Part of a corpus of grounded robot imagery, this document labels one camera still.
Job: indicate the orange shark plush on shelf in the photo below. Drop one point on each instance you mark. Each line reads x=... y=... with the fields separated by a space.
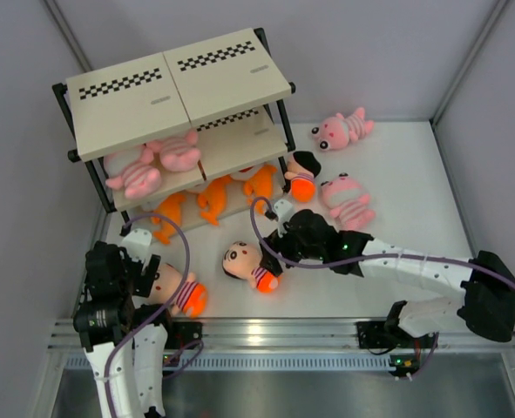
x=170 y=207

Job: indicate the pink frog plush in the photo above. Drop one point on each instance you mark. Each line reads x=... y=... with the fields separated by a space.
x=337 y=132
x=347 y=201

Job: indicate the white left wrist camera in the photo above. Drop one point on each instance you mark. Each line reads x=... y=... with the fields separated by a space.
x=137 y=245

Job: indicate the pink frog plush shelf right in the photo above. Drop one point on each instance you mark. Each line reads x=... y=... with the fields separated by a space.
x=177 y=153

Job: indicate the pink frog plush shelf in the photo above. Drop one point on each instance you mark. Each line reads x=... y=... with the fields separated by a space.
x=177 y=153
x=132 y=171

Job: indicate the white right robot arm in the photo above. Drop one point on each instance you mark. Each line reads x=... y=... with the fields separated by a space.
x=478 y=292

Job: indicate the orange shark plush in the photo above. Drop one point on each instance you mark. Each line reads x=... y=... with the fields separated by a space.
x=170 y=207
x=257 y=181
x=211 y=198

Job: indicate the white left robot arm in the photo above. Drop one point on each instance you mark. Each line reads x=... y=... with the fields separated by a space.
x=122 y=343

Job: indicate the aluminium mounting rail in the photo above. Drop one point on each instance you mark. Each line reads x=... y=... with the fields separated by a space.
x=306 y=344

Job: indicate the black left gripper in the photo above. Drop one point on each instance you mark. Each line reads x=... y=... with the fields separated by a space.
x=142 y=280

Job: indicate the pink frog plush shelf left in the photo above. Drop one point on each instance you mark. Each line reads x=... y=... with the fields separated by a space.
x=132 y=171

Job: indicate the boy doll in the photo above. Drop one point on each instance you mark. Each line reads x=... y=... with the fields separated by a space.
x=190 y=296
x=302 y=171

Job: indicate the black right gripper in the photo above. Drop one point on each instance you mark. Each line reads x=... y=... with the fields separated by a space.
x=279 y=244

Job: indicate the beige three-tier shelf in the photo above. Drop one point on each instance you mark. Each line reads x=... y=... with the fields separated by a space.
x=221 y=88

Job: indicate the boy doll table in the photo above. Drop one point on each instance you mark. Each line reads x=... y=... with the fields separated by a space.
x=243 y=262

